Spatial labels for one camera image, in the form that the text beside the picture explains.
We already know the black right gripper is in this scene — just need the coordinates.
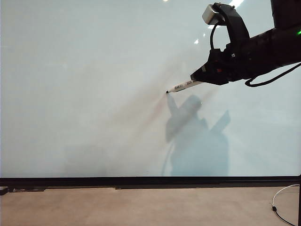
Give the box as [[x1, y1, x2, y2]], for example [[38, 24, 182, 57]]
[[190, 40, 253, 86]]

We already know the white marker pen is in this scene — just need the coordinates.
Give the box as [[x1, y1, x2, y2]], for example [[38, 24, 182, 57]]
[[165, 79, 200, 94]]

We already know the black camera cable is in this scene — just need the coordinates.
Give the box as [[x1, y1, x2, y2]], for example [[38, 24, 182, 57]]
[[209, 22, 222, 51]]

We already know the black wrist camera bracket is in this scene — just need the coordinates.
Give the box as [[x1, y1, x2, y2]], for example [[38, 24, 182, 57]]
[[213, 2, 250, 48]]

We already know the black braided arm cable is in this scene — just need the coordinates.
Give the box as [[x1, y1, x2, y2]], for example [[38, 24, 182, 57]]
[[244, 61, 301, 88]]

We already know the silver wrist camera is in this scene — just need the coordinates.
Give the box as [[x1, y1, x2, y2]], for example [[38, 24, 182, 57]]
[[202, 2, 226, 25]]

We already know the white board with black frame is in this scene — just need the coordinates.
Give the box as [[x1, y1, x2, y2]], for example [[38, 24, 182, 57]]
[[0, 0, 301, 187]]

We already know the white and black cable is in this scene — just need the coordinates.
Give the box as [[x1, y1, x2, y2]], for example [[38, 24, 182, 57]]
[[270, 184, 301, 226]]

